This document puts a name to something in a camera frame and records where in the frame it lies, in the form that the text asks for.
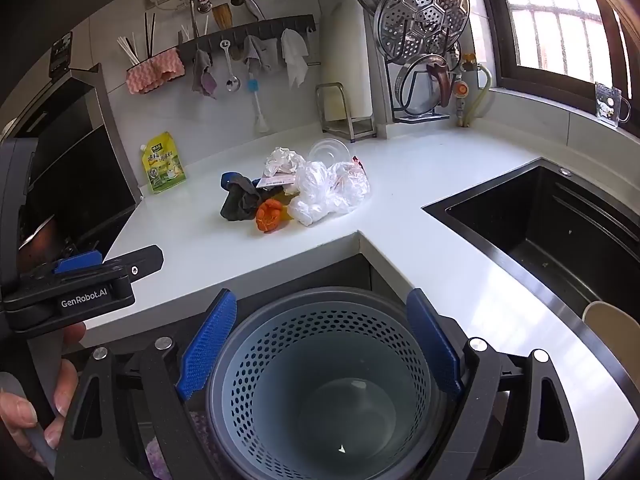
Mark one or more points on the black kitchen sink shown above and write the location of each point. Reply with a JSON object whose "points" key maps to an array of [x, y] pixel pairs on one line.
{"points": [[525, 220]]}

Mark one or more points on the person's left hand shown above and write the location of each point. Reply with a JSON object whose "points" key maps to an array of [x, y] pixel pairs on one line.
{"points": [[65, 390]]}

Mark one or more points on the white cutting board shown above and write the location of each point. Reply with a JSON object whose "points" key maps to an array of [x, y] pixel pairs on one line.
{"points": [[350, 60]]}

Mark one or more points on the dark grey cloth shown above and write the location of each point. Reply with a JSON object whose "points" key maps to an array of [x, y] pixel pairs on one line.
{"points": [[240, 202]]}

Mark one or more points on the black lid rack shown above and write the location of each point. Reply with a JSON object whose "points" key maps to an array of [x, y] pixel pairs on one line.
{"points": [[420, 119]]}

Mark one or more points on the clear plastic lid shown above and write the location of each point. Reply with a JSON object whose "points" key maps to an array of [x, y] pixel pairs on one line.
{"points": [[330, 150]]}

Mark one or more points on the grey hanging cloth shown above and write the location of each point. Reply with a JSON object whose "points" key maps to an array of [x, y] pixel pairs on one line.
{"points": [[260, 52]]}

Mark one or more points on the beige plastic object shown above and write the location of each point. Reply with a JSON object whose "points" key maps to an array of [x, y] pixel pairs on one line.
{"points": [[612, 330]]}

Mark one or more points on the grey base cabinet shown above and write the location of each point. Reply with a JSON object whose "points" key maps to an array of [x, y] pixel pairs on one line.
{"points": [[300, 275]]}

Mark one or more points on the yellow-green seasoning pouch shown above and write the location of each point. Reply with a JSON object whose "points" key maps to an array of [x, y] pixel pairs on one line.
{"points": [[165, 165]]}

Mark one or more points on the steel steamer plate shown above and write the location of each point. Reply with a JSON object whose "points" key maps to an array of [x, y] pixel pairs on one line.
{"points": [[425, 10]]}

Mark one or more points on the blue ribbon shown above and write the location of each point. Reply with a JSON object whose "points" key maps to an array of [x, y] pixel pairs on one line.
{"points": [[229, 178]]}

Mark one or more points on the brown framed window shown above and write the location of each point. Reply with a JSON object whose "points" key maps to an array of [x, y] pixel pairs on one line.
{"points": [[550, 10]]}

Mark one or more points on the clear printed mug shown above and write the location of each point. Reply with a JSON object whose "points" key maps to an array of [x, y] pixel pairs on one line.
{"points": [[607, 102]]}

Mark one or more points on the steel cutting board stand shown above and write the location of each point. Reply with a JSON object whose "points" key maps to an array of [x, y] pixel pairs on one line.
{"points": [[360, 132]]}

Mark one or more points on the pink paper label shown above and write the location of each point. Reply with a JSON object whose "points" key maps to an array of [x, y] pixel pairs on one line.
{"points": [[275, 181]]}

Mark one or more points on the white paper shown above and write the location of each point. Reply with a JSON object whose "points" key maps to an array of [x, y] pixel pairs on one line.
{"points": [[282, 160]]}

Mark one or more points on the grey perforated wastebasket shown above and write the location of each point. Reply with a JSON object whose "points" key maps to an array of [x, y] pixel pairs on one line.
{"points": [[320, 360]]}

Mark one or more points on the black stove unit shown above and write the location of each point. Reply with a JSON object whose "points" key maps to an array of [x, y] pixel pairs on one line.
{"points": [[75, 160]]}

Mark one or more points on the bamboo pot brush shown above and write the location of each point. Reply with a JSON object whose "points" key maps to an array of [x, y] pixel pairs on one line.
{"points": [[221, 15]]}

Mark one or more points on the black chopstick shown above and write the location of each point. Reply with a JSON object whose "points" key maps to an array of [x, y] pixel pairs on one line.
{"points": [[147, 35], [153, 35]]}

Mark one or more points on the brown pot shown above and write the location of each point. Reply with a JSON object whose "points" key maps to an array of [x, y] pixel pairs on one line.
{"points": [[37, 240]]}

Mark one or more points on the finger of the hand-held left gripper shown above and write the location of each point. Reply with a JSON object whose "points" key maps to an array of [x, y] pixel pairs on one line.
{"points": [[77, 262], [142, 260]]}

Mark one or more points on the black wall box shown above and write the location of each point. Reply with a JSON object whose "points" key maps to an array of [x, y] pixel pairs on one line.
{"points": [[61, 52]]}

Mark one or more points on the white hanging cloth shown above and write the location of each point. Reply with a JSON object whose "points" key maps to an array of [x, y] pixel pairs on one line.
{"points": [[294, 55]]}

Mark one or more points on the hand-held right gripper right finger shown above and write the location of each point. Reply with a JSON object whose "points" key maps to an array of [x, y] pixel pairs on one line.
{"points": [[435, 345]]}

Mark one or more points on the grey and purple rag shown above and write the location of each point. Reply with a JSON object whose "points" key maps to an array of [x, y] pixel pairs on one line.
{"points": [[205, 75]]}

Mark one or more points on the orange plastic scrap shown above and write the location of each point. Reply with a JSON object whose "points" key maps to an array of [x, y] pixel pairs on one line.
{"points": [[270, 215]]}

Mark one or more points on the gas pipe valve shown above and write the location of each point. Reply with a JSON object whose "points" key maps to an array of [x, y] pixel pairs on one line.
{"points": [[460, 90]]}

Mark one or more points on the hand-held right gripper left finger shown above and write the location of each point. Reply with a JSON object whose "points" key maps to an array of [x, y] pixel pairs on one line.
{"points": [[210, 345]]}

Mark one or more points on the blue and white bottle brush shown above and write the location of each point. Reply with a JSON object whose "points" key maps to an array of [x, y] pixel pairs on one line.
{"points": [[257, 110]]}

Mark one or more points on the white chopstick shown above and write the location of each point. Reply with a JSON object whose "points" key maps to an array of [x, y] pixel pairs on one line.
{"points": [[127, 52], [134, 50]]}

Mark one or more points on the white plastic bag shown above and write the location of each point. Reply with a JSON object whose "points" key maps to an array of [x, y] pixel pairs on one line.
{"points": [[315, 190]]}

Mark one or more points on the dark grey hook rack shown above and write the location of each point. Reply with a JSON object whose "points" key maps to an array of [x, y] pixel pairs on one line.
{"points": [[260, 27]]}

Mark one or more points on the pink sponge cloth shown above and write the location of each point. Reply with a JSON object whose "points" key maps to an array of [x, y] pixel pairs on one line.
{"points": [[152, 72]]}

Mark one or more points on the steel ladle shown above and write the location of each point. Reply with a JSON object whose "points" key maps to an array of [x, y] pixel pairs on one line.
{"points": [[231, 82]]}

